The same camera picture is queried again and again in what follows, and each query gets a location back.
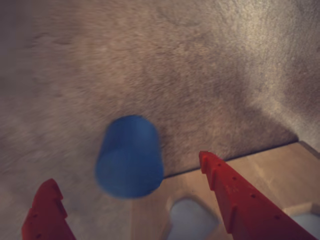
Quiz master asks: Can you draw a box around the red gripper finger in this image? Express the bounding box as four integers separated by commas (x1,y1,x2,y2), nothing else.
21,178,77,240
198,150,318,240

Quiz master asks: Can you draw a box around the blue cylinder block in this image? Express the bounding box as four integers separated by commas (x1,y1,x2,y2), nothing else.
94,114,165,200

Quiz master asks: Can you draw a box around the wooden shape sorter box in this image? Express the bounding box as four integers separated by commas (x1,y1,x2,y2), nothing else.
129,140,320,240

